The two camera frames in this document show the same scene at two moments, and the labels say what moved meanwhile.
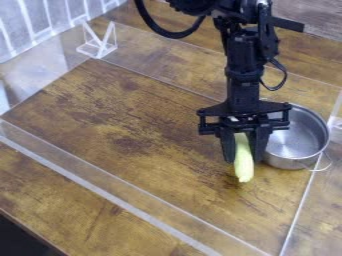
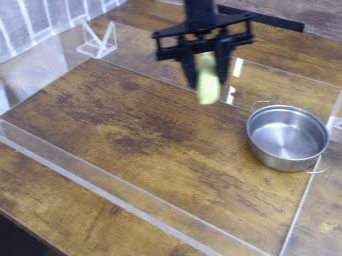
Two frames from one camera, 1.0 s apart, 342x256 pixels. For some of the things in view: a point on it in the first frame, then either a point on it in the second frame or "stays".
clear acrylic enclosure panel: [199, 232] stays
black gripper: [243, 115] → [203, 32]
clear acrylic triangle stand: [95, 47] stays
